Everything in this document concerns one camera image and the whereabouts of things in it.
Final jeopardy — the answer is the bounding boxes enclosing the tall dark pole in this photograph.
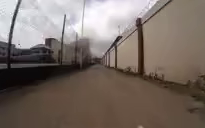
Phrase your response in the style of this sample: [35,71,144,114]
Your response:
[59,13,67,65]

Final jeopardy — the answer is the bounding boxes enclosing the strip of weeds and rubble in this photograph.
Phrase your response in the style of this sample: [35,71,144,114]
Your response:
[122,65,205,105]

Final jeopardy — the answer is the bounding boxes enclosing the dark low wall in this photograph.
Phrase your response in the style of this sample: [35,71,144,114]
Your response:
[0,63,82,97]

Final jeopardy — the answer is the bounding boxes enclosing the leaning dark pole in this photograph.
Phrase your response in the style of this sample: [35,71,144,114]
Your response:
[6,0,23,70]

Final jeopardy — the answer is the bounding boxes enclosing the pale thin pole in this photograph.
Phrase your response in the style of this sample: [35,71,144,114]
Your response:
[79,0,87,70]

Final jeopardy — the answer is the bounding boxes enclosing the brown-grey paved road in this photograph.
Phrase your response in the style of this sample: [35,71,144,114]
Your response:
[0,63,205,128]

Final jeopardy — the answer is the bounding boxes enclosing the beige wall with brown pillars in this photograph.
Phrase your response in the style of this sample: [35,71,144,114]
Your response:
[101,0,205,86]

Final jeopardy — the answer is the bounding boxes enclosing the barbed wire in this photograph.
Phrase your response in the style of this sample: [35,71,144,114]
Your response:
[119,0,158,38]

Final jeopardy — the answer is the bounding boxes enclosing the low pale buildings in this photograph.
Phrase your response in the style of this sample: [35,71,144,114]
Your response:
[0,31,55,64]

